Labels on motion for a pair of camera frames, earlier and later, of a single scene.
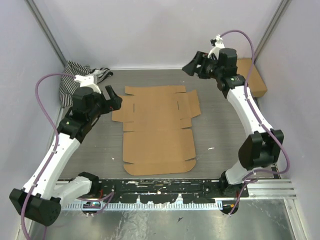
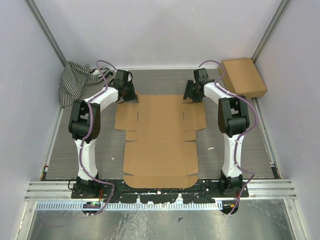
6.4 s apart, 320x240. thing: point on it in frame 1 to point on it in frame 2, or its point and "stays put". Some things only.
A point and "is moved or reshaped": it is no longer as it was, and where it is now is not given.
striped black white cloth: x=68 y=84 stays put
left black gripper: x=114 y=104 to x=134 y=96
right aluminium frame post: x=284 y=5 stays put
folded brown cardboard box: x=255 y=81 stays put
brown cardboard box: x=156 y=118 is moved or reshaped
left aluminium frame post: x=41 y=22 stays put
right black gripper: x=200 y=58 to x=188 y=92
